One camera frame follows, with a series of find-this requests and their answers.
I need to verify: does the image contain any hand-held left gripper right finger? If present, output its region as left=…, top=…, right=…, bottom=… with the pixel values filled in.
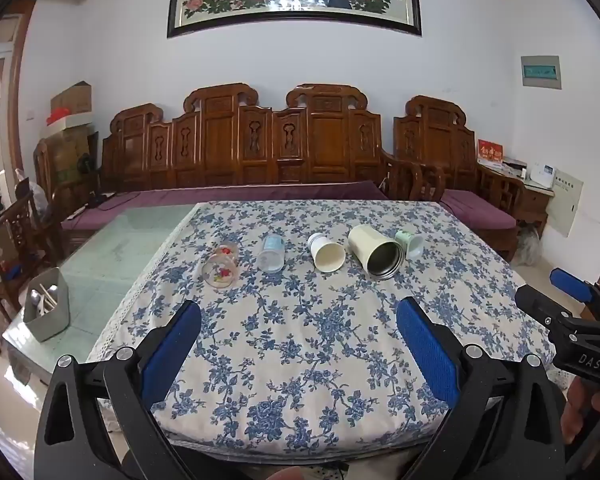
left=396, top=296, right=566, bottom=480

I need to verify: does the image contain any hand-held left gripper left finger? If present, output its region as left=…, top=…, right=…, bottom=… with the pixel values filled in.
left=34, top=300, right=202, bottom=480

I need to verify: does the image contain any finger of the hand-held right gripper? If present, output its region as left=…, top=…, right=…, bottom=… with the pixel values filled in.
left=514, top=285, right=577, bottom=329
left=550, top=268, right=600, bottom=319

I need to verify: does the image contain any red flower glass cup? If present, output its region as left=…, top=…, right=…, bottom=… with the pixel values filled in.
left=202, top=242, right=241, bottom=290

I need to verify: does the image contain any green cup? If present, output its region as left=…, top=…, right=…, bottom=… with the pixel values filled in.
left=394, top=229, right=424, bottom=261

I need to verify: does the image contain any cream metal cup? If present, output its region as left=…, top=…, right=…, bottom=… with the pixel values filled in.
left=348, top=224, right=406, bottom=281

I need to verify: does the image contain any clear blue plastic cup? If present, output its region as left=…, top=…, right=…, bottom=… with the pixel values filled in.
left=258, top=233, right=286, bottom=275

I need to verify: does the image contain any white paper cup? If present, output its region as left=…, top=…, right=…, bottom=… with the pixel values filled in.
left=307, top=232, right=347, bottom=274

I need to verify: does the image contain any person's right hand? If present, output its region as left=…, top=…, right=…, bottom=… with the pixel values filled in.
left=561, top=376, right=600, bottom=445

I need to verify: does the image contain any clear plastic bag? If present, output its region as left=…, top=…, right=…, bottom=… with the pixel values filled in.
left=512, top=224, right=544, bottom=267

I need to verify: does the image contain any wooden side table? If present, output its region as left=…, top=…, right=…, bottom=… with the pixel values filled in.
left=479, top=160, right=556, bottom=242

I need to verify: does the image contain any short purple seat cushion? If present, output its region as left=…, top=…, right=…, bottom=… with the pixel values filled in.
left=439, top=188, right=519, bottom=232

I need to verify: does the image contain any white device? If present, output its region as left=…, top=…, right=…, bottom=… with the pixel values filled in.
left=529, top=162, right=557, bottom=190

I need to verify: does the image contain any glass coffee table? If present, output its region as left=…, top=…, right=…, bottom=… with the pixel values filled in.
left=2, top=204, right=201, bottom=386

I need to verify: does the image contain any blue floral tablecloth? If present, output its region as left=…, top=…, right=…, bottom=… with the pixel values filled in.
left=86, top=201, right=556, bottom=463

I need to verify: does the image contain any grey storage basket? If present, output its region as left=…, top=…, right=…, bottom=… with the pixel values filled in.
left=22, top=267, right=71, bottom=344

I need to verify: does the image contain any red box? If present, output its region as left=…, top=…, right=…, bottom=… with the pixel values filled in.
left=476, top=138, right=504, bottom=169

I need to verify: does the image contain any long purple seat cushion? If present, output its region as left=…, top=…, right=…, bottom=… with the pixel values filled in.
left=61, top=180, right=392, bottom=232

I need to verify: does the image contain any wooden chair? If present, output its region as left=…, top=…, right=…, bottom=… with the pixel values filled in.
left=0, top=191, right=67, bottom=352

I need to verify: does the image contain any black fan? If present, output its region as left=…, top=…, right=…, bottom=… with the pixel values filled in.
left=76, top=152, right=107, bottom=207

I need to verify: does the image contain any carved wooden sofa bench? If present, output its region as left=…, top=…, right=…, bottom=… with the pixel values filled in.
left=34, top=83, right=527, bottom=262

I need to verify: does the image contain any stack of cardboard boxes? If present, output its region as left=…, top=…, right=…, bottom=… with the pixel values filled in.
left=44, top=129, right=99, bottom=188

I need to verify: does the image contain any white flat box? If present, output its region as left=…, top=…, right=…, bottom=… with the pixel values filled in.
left=42, top=111, right=94, bottom=137

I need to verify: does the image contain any brown cardboard box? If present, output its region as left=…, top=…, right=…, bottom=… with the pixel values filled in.
left=50, top=81, right=94, bottom=117

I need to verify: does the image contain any white wall cabinet door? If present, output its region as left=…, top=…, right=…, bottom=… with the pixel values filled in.
left=545, top=170, right=585, bottom=238

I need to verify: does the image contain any black cable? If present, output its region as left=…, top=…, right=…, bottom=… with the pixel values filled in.
left=67, top=189, right=142, bottom=221

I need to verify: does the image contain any green wall panel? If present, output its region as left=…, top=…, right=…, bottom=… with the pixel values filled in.
left=520, top=54, right=563, bottom=91

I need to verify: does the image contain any wooden door frame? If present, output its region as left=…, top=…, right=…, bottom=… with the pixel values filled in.
left=0, top=0, right=37, bottom=177

